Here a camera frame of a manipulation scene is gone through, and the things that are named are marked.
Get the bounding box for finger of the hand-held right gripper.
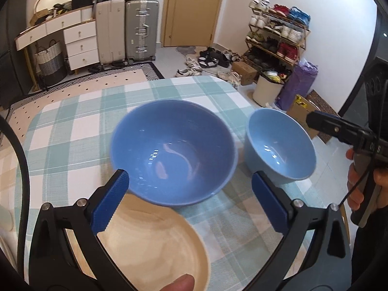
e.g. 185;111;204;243
306;111;372;150

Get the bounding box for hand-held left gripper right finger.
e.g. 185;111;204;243
251;170;352;291

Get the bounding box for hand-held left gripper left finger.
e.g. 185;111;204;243
29;169;137;291

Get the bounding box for small blue bowl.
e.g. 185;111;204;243
244;108;316;185

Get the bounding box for large cream plate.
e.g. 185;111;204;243
64;192;211;291

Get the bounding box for large blue bowl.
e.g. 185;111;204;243
110;99;238;208

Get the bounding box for person's right hand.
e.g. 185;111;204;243
346;148;388;212

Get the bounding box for person's left hand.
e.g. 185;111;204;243
148;274;196;291

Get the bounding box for brown door mat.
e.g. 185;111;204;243
309;89;340;144

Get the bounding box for flat cardboard box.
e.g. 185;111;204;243
286;94;340;140

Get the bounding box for purple bag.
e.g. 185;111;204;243
276;61;319;111

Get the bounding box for teal checked tablecloth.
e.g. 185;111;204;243
23;76;349;291

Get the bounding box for white trash bin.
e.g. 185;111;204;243
252;70;287;108

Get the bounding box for gold metal shoe rack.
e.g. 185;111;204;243
242;0;311;77

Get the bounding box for brown cardboard box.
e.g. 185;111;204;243
232;61;259;86

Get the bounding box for beige checked tablecloth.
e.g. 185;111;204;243
0;133;26;279

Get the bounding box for rows of sneakers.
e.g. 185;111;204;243
244;0;311;73

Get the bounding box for person's dark clothing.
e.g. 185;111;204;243
350;206;388;291

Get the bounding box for scattered shoes and sandals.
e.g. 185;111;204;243
176;47;243;86

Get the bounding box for woven laundry basket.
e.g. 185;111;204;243
34;40;68;87

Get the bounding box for white dresser desk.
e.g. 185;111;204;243
15;4;100;74

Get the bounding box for grey door mat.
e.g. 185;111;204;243
175;45;198;63

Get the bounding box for beige suitcase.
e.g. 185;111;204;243
95;0;127;65

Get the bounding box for silver suitcase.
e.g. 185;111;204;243
125;0;160;61

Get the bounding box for wooden door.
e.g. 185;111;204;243
162;0;228;48

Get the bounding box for small open cardboard box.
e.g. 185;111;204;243
30;9;49;25

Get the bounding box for thin black cable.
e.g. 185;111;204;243
339;158;374;211

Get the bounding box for thick black cable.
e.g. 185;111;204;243
0;115;31;282

